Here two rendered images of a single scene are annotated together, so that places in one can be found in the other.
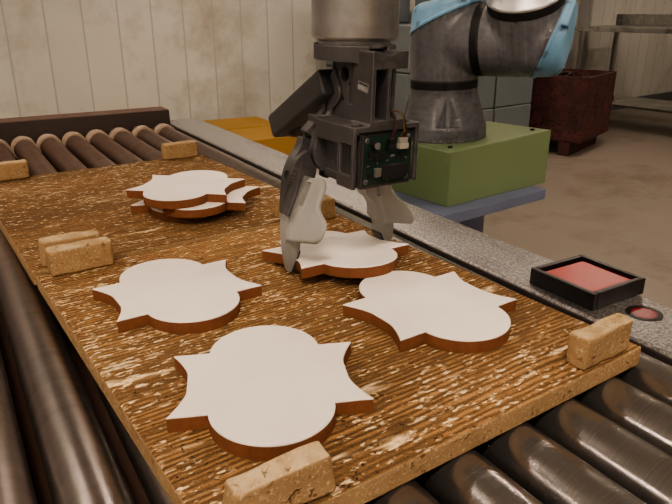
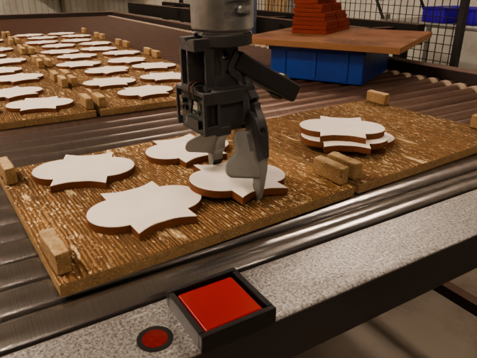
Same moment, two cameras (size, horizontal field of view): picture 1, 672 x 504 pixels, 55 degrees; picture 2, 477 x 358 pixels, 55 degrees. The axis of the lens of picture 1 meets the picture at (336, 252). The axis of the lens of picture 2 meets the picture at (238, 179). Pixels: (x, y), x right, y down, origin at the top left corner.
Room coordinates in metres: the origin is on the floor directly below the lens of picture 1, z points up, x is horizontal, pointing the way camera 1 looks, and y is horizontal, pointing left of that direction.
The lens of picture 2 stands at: (0.60, -0.60, 1.20)
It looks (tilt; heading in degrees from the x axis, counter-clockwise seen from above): 23 degrees down; 90
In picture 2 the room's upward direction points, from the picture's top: straight up
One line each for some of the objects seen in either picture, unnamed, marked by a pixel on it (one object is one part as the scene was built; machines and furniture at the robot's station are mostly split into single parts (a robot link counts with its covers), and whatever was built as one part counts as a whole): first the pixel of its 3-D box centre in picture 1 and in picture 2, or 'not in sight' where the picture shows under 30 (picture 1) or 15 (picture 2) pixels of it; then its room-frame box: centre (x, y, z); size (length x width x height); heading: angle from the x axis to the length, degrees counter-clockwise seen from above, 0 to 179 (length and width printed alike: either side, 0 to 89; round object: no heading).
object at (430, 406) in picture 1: (303, 314); (169, 183); (0.50, 0.03, 0.93); 0.41 x 0.35 x 0.02; 35
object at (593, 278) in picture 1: (586, 282); (219, 307); (0.58, -0.25, 0.92); 0.06 x 0.06 x 0.01; 31
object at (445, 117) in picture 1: (443, 107); not in sight; (1.15, -0.19, 1.01); 0.15 x 0.15 x 0.10
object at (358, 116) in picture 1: (357, 115); (218, 82); (0.58, -0.02, 1.09); 0.09 x 0.08 x 0.12; 34
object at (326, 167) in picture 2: (312, 210); (330, 170); (0.74, 0.03, 0.95); 0.06 x 0.02 x 0.03; 125
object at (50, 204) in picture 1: (140, 201); (363, 134); (0.85, 0.27, 0.93); 0.41 x 0.35 x 0.02; 34
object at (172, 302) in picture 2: (586, 280); (219, 305); (0.58, -0.25, 0.92); 0.08 x 0.08 x 0.02; 31
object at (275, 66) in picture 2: not in sight; (331, 57); (0.91, 0.96, 0.97); 0.31 x 0.31 x 0.10; 60
